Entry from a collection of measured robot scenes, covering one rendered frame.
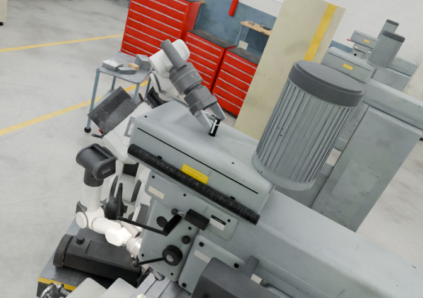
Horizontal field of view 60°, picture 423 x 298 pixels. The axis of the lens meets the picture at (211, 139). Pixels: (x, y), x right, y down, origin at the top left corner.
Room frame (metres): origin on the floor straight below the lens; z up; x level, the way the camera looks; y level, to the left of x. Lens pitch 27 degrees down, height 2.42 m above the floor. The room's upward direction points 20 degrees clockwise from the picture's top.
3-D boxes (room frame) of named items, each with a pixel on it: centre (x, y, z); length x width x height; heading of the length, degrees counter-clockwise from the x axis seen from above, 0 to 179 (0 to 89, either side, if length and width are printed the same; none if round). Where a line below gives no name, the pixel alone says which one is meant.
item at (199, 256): (1.00, -0.18, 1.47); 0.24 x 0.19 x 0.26; 164
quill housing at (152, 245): (1.05, 0.00, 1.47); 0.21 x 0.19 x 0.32; 164
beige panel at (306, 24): (2.77, -0.35, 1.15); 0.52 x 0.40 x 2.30; 74
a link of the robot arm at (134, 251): (1.10, 0.08, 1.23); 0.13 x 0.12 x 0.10; 150
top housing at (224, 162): (1.05, -0.01, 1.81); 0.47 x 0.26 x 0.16; 74
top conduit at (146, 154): (0.90, 0.01, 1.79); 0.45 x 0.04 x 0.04; 74
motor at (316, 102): (0.99, -0.24, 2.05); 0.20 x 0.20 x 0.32
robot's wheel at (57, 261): (1.58, 0.63, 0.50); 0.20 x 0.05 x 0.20; 6
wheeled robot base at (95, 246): (1.85, 0.39, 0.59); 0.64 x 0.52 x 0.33; 6
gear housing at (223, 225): (1.04, -0.04, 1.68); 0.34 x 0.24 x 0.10; 74
